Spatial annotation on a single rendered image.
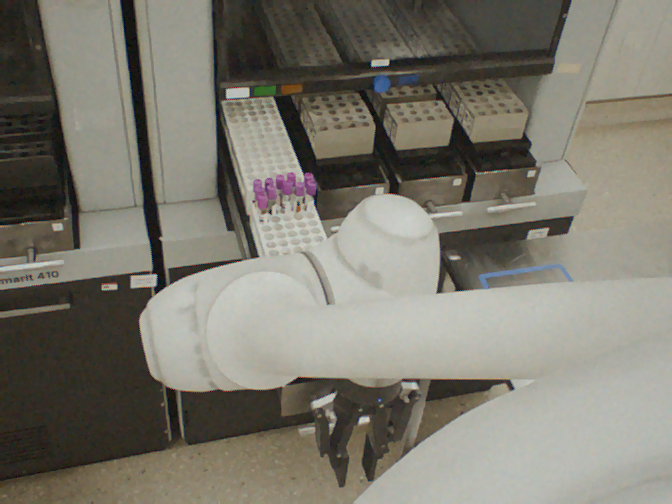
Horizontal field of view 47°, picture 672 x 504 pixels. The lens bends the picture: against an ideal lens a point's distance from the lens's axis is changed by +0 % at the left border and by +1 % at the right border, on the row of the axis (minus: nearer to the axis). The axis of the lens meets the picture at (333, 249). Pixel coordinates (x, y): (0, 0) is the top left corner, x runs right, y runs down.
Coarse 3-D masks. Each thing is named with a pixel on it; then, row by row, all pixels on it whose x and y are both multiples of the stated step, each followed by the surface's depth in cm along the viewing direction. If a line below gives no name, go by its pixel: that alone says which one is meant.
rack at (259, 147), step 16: (224, 112) 143; (240, 112) 143; (256, 112) 143; (272, 112) 145; (224, 128) 145; (240, 128) 139; (256, 128) 140; (272, 128) 140; (240, 144) 137; (256, 144) 136; (272, 144) 137; (288, 144) 137; (240, 160) 132; (256, 160) 133; (272, 160) 133; (288, 160) 135; (240, 176) 138; (256, 176) 130; (272, 176) 132
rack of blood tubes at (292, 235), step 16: (256, 224) 121; (272, 224) 121; (288, 224) 122; (304, 224) 123; (320, 224) 122; (256, 240) 124; (272, 240) 118; (288, 240) 119; (304, 240) 120; (320, 240) 121
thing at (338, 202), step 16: (288, 112) 155; (288, 128) 154; (304, 144) 147; (304, 160) 145; (320, 176) 139; (336, 176) 139; (352, 176) 140; (368, 176) 140; (384, 176) 142; (320, 192) 137; (336, 192) 138; (352, 192) 139; (368, 192) 140; (384, 192) 142; (320, 208) 140; (336, 208) 141; (352, 208) 142
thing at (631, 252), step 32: (448, 256) 126; (480, 256) 126; (512, 256) 127; (544, 256) 127; (576, 256) 128; (608, 256) 129; (640, 256) 129; (448, 288) 129; (480, 288) 121; (512, 384) 108; (416, 416) 154
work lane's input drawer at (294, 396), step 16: (224, 144) 143; (224, 160) 142; (224, 176) 140; (224, 192) 143; (240, 192) 134; (240, 208) 132; (240, 224) 130; (240, 240) 129; (256, 256) 123; (288, 384) 107; (304, 384) 107; (320, 384) 108; (288, 400) 108; (304, 400) 109; (304, 432) 107
